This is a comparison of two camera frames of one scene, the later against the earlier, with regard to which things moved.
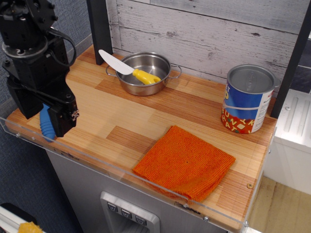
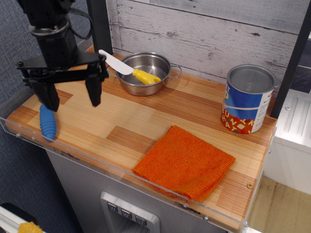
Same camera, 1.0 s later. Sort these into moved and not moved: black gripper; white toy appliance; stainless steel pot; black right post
Moved: black gripper
Not moved: black right post; white toy appliance; stainless steel pot
